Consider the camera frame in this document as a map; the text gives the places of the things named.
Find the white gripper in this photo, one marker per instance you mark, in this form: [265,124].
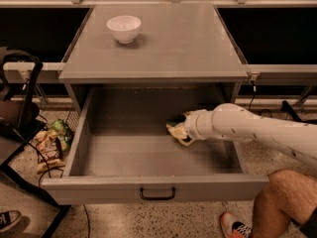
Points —
[192,127]

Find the green yellow sponge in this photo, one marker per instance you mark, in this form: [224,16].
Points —
[176,121]

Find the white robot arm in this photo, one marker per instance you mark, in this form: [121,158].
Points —
[231,122]

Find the grey open top drawer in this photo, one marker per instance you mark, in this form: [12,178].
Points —
[121,144]

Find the grey metal cabinet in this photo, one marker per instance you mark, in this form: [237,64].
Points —
[178,42]

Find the white ceramic bowl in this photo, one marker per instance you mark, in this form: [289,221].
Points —
[125,28]

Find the green snack bag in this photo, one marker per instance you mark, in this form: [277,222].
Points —
[64,134]

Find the person's bare leg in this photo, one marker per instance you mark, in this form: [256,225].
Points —
[289,196]

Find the brown chips bag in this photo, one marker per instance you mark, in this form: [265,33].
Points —
[49,151]

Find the black white sneaker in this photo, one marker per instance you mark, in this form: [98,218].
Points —
[9,219]

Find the black power cable adapter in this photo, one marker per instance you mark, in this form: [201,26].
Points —
[263,111]

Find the black drawer handle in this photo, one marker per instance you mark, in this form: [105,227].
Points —
[157,194]

